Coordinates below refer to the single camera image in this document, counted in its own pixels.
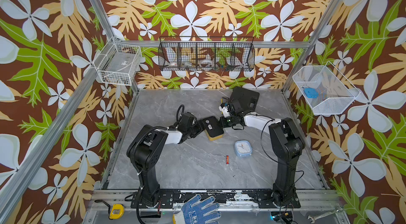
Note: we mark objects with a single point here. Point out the black wire basket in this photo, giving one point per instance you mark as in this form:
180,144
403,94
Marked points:
195,53

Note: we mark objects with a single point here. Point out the blue white knit glove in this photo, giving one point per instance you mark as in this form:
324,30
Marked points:
198,211

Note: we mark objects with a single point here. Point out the yellow square alarm clock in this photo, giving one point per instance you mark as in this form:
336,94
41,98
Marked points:
213,128

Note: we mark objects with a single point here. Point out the black plastic tool case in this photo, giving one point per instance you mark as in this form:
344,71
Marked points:
244,100

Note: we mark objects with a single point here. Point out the green circuit board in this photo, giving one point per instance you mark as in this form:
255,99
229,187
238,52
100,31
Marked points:
282,217

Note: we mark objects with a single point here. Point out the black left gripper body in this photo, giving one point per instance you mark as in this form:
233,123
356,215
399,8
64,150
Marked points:
195,129

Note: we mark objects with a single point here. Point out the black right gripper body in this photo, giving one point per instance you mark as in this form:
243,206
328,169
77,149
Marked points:
228,122

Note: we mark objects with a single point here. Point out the yellow tape measure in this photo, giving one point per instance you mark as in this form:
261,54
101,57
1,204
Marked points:
116,211

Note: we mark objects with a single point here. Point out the white wire basket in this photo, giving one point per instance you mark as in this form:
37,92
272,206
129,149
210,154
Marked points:
336,92
117,62

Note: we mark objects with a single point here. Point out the silver open-end wrench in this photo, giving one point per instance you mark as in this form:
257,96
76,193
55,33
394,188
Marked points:
313,219

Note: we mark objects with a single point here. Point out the white wire basket right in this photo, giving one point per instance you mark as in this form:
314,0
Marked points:
336,92

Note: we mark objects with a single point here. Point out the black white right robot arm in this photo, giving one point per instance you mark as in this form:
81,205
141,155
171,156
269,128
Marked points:
285,141

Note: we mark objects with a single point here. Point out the blue object in basket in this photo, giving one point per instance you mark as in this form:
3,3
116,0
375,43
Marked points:
311,93

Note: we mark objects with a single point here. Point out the white wire basket left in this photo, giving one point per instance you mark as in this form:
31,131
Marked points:
117,62

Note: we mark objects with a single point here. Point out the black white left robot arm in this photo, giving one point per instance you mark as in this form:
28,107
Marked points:
145,151

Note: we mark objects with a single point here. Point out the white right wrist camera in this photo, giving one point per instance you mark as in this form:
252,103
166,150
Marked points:
224,110

